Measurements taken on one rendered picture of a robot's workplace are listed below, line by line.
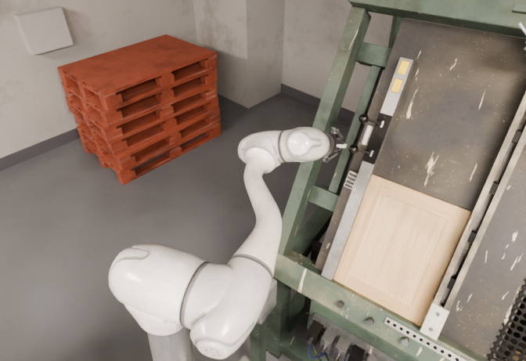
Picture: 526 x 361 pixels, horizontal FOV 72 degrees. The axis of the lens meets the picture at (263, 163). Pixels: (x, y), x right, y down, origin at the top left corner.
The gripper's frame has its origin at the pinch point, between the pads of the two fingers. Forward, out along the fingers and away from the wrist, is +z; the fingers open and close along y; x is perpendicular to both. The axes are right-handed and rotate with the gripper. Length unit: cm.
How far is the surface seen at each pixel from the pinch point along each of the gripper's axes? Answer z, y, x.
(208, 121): 181, 40, -200
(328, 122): 12.0, -6.1, -11.7
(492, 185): 9, -3, 52
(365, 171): 11.7, 7.7, 9.7
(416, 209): 14.1, 14.9, 32.6
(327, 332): 6, 76, 19
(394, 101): 11.7, -21.6, 10.9
